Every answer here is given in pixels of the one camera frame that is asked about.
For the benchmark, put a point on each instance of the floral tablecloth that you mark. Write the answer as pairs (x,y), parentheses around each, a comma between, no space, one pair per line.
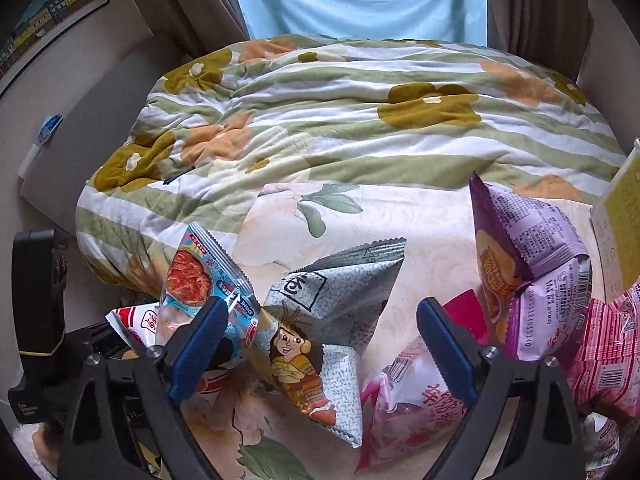
(425,220)

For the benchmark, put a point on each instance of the blue and white plastic gadget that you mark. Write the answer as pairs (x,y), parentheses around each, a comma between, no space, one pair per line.
(50,126)

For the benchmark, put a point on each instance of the grey cartoon snack packet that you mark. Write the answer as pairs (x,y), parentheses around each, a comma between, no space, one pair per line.
(320,310)

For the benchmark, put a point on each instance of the light blue snack packet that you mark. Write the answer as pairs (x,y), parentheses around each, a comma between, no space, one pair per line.
(195,270)

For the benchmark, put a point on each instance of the purple snack packet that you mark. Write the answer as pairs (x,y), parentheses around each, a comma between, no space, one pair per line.
(525,230)

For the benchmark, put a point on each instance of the pink translucent snack packet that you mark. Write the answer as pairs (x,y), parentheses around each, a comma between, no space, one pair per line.
(400,402)

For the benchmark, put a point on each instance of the white blue snack packet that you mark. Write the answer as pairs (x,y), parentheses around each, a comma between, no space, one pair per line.
(602,441)

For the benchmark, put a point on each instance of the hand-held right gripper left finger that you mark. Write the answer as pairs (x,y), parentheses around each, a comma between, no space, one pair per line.
(200,345)

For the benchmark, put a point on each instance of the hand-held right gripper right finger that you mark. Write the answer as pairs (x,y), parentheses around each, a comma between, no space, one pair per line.
(447,350)

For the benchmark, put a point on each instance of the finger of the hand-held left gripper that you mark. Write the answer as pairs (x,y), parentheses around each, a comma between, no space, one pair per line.
(100,337)

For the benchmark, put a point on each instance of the floral striped blanket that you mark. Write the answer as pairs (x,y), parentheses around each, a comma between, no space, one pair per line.
(325,125)

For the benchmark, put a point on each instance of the grey padded headboard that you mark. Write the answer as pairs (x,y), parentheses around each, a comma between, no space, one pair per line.
(90,125)

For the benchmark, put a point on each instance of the green cardboard box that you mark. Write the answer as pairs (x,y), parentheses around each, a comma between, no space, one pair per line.
(622,210)

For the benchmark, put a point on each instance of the framed wall poster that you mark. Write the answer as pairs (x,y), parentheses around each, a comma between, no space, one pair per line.
(45,15)

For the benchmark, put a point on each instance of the pink striped snack packet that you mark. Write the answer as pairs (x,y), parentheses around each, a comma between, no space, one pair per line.
(610,350)

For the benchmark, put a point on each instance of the person's left hand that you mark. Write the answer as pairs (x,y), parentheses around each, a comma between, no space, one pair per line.
(47,452)

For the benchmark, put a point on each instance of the brown curtain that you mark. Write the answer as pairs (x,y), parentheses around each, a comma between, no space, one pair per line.
(200,5)
(540,15)

